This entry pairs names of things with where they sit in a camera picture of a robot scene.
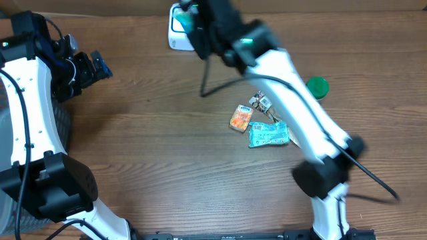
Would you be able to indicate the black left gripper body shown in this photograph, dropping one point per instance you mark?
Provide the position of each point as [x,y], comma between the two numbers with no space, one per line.
[73,75]

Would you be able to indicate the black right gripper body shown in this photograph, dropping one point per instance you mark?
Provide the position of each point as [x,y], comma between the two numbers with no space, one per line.
[207,47]

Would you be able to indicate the teal tissue pack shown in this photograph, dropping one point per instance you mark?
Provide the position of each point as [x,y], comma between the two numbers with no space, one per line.
[185,19]

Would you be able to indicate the beige Pantree snack bag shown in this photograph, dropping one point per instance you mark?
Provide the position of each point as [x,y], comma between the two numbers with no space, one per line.
[263,104]

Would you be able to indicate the orange tissue pack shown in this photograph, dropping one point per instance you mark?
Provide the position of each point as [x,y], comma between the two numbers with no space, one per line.
[241,118]

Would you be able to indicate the teal snack packet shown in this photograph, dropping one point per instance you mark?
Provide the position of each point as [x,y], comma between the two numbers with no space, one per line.
[262,134]

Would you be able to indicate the green lid jar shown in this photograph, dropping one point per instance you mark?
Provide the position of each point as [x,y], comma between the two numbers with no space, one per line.
[318,87]

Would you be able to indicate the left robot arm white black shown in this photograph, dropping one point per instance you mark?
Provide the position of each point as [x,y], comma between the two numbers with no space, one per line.
[39,73]

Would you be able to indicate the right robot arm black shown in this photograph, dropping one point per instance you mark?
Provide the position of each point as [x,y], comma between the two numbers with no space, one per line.
[252,48]

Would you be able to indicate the white barcode scanner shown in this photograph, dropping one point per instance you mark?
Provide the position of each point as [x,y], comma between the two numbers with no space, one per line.
[177,37]

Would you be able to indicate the cardboard backdrop panel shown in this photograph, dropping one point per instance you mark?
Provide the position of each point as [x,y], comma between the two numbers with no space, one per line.
[85,8]

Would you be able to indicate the grey plastic mesh basket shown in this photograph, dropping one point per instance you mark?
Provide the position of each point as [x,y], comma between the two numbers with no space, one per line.
[63,125]

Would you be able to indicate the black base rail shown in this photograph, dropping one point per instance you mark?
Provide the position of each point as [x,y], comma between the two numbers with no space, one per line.
[233,236]

